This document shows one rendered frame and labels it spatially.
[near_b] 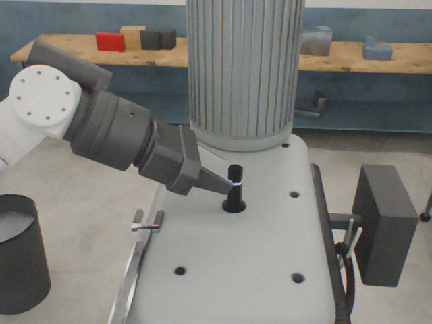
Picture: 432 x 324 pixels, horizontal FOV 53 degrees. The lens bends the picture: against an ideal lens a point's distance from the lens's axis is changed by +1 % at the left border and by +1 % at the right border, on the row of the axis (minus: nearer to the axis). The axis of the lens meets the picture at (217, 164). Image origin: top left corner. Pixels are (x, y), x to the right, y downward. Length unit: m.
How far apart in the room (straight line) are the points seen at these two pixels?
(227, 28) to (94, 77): 0.24
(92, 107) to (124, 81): 4.78
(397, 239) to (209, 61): 0.55
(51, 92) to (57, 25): 4.84
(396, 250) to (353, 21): 4.09
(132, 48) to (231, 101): 3.90
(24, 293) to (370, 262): 2.38
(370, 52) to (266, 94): 3.71
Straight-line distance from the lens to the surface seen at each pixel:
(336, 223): 1.06
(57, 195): 4.05
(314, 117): 4.63
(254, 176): 0.72
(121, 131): 0.53
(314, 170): 0.90
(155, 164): 0.55
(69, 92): 0.51
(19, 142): 0.60
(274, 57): 0.72
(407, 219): 0.97
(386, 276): 1.08
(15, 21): 5.54
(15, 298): 3.05
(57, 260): 3.42
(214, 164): 0.64
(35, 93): 0.51
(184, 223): 0.62
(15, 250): 2.79
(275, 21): 0.70
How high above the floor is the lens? 2.30
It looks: 33 degrees down
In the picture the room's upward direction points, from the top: straight up
